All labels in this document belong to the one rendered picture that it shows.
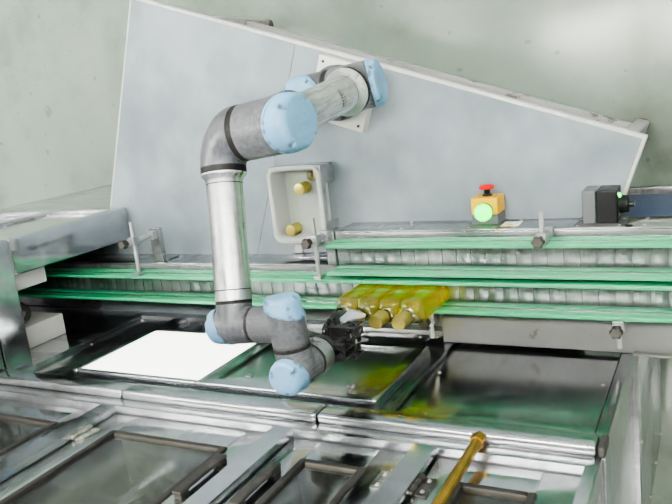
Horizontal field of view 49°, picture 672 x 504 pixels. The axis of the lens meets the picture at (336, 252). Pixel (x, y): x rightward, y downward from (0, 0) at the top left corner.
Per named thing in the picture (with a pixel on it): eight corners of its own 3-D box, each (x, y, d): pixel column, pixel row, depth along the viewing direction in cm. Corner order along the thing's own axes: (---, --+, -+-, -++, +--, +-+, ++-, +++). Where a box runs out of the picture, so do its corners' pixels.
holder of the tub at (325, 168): (293, 253, 227) (280, 259, 220) (281, 164, 221) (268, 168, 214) (342, 253, 219) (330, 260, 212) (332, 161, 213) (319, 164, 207)
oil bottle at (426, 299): (429, 298, 195) (398, 325, 177) (427, 278, 194) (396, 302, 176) (449, 299, 193) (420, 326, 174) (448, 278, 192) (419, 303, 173)
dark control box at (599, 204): (587, 217, 185) (582, 224, 177) (586, 185, 183) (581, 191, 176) (623, 216, 181) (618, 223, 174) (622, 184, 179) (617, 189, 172)
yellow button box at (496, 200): (480, 219, 197) (472, 225, 191) (478, 191, 196) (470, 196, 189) (506, 218, 194) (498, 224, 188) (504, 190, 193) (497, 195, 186)
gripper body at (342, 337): (367, 351, 165) (343, 371, 155) (333, 348, 169) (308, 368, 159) (364, 318, 163) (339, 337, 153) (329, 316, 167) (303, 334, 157)
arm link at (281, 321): (239, 304, 145) (251, 356, 147) (287, 300, 140) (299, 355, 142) (261, 292, 152) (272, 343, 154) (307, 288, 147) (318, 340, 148)
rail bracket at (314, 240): (326, 271, 207) (304, 284, 197) (319, 212, 204) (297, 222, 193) (336, 271, 206) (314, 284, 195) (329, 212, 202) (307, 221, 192)
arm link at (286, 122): (334, 65, 190) (216, 110, 145) (387, 52, 183) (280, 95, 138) (346, 111, 193) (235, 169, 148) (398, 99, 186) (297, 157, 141)
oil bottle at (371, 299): (389, 297, 201) (355, 322, 182) (387, 277, 200) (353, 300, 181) (408, 297, 198) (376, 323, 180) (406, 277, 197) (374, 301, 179)
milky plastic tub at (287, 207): (289, 237, 226) (274, 243, 218) (280, 163, 221) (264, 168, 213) (340, 236, 218) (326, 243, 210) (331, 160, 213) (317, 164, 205)
